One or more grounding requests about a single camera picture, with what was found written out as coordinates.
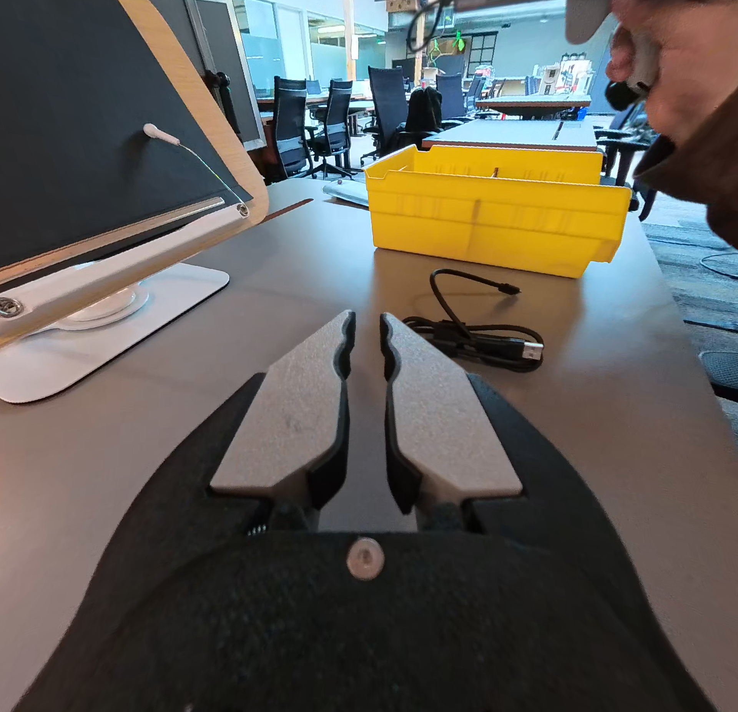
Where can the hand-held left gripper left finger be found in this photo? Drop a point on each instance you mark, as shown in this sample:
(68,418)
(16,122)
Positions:
(288,412)

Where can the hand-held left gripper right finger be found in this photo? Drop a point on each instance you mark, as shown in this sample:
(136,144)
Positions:
(444,424)

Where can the person's right forearm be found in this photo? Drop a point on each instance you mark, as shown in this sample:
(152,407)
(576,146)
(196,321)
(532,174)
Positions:
(709,164)

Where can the white tethered plug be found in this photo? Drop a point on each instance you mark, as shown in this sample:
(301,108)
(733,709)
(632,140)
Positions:
(158,131)

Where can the person's right hand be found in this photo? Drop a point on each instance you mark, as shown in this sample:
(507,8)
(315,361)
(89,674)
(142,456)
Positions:
(692,43)

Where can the brown office desk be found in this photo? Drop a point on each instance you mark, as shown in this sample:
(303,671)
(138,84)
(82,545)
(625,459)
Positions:
(530,102)

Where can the black mesh office chair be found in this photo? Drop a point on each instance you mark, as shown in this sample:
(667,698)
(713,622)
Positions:
(620,147)
(451,92)
(386,101)
(291,124)
(334,118)

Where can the white top office desk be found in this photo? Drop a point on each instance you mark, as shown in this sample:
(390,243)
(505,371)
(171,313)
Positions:
(507,133)

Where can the white board stand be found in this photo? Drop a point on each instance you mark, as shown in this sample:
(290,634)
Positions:
(173,288)

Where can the black jacket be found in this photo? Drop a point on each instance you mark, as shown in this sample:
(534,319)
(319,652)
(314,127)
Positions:
(425,110)

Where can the yellow plastic bin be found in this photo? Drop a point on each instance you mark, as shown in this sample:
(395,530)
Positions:
(490,228)

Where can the silver framed dark panel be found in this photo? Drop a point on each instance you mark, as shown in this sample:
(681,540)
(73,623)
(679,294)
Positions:
(230,60)

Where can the black board with wooden edge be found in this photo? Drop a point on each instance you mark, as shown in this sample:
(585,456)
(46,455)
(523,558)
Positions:
(75,118)

